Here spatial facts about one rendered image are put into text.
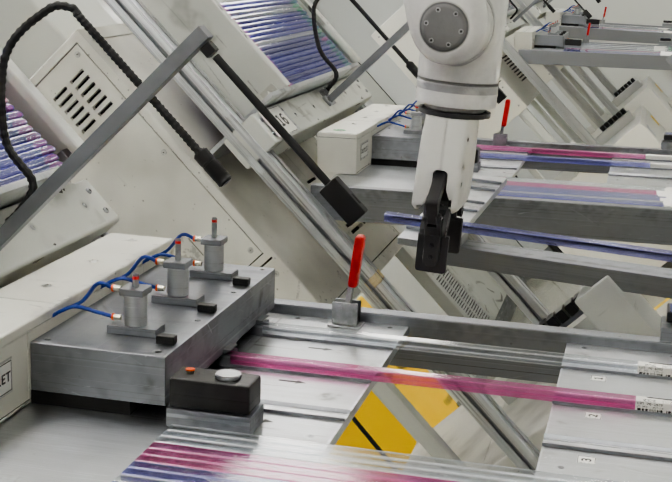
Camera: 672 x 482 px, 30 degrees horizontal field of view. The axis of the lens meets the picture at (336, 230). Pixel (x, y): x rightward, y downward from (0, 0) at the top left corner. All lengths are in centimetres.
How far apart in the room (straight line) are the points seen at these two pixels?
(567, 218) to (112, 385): 118
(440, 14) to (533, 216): 104
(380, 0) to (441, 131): 773
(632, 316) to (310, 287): 76
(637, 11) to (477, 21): 760
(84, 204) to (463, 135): 51
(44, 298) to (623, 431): 57
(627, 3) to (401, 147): 633
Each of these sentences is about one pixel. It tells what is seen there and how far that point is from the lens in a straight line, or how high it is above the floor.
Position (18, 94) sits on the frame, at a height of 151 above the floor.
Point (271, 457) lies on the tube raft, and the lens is 106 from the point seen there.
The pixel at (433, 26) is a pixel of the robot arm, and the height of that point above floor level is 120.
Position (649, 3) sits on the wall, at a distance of 878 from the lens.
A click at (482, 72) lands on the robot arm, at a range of 127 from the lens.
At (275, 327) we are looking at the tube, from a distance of 140.
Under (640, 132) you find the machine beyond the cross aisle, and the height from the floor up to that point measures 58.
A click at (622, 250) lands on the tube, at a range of 163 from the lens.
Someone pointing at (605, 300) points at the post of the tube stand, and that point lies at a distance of 175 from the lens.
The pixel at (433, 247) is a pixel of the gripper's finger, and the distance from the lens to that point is 128.
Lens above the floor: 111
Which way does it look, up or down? level
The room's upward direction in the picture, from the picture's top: 42 degrees counter-clockwise
